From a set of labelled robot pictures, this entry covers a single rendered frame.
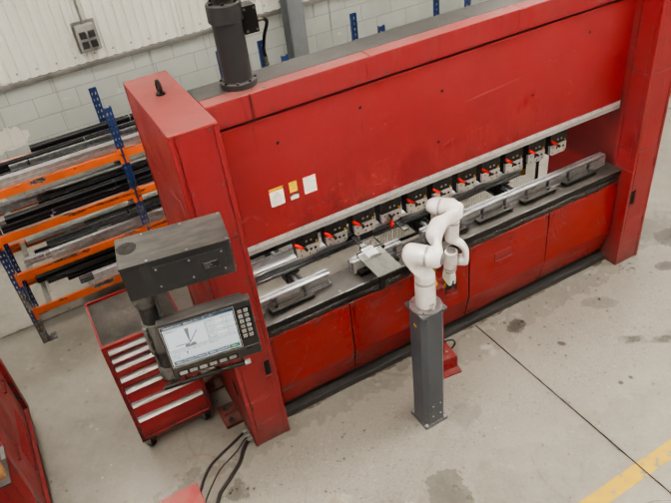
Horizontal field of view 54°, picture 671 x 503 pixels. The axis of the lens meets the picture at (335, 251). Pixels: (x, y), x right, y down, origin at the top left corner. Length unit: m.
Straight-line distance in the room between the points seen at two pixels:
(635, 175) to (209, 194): 3.35
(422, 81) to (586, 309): 2.39
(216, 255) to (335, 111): 1.16
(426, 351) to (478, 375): 0.91
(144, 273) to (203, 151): 0.66
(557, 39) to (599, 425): 2.48
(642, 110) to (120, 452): 4.32
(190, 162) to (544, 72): 2.44
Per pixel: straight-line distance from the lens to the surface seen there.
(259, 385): 4.21
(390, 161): 4.04
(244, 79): 3.48
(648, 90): 5.12
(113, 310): 4.38
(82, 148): 5.39
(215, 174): 3.29
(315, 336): 4.31
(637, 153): 5.35
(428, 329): 3.90
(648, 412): 4.84
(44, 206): 5.44
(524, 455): 4.47
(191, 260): 3.00
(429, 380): 4.22
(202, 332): 3.24
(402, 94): 3.91
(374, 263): 4.21
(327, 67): 3.61
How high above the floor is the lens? 3.61
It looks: 37 degrees down
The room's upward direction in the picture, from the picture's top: 8 degrees counter-clockwise
